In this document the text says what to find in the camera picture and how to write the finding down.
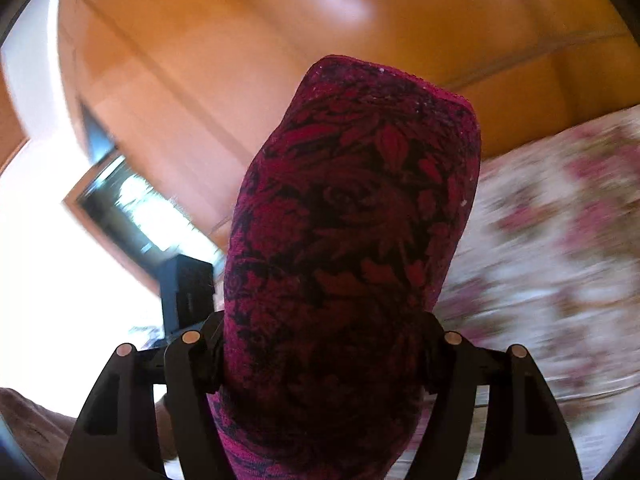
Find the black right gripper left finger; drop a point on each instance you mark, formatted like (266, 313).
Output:
(115, 435)

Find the person's hand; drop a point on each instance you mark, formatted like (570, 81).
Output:
(41, 433)

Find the floral bedspread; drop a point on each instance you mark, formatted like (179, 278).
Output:
(550, 260)

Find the crimson patterned knit garment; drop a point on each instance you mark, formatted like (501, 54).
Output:
(342, 235)

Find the wooden headboard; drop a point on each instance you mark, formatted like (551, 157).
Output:
(190, 89)

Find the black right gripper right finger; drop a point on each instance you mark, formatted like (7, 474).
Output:
(525, 437)

